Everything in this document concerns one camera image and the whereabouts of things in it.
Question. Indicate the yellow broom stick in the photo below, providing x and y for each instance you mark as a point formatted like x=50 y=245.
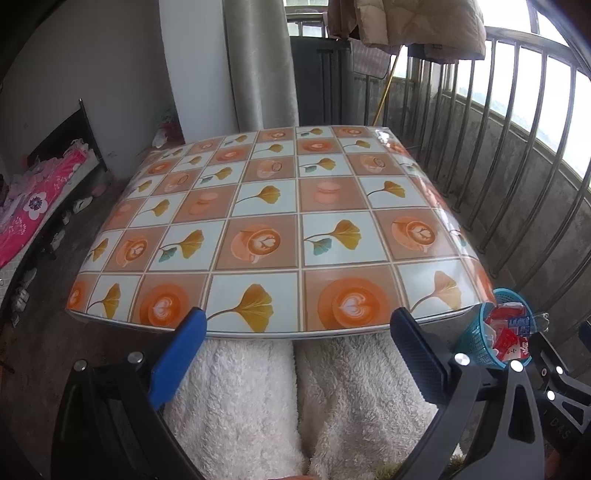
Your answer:
x=385 y=87

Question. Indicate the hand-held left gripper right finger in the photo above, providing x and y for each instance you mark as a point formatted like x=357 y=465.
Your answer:
x=420 y=355

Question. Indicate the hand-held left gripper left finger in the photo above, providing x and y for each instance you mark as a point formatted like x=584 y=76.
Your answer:
x=180 y=355

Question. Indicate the white fluffy towel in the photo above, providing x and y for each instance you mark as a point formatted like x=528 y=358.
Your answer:
x=351 y=415

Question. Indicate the grey checked hanging cloth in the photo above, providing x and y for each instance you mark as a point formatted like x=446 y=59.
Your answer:
x=369 y=60

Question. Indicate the beige hanging jacket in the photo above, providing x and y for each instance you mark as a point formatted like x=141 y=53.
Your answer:
x=415 y=23

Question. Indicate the black bed frame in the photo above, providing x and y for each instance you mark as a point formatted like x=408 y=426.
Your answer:
x=92 y=134

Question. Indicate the row of shoes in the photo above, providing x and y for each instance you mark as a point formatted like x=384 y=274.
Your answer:
x=57 y=237

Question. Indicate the table with patterned tablecloth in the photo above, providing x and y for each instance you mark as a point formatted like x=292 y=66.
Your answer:
x=277 y=207

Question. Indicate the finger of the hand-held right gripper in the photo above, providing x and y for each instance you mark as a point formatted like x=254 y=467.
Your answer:
x=561 y=378

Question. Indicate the blue plastic basket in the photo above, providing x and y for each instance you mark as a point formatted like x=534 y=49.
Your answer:
x=471 y=341

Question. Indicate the pink flowered blanket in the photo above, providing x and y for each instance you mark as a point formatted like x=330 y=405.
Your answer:
x=32 y=207

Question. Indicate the grey curtain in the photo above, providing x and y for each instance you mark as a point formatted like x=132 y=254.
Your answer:
x=258 y=64

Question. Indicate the metal balcony railing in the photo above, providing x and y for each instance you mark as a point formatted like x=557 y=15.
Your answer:
x=521 y=39

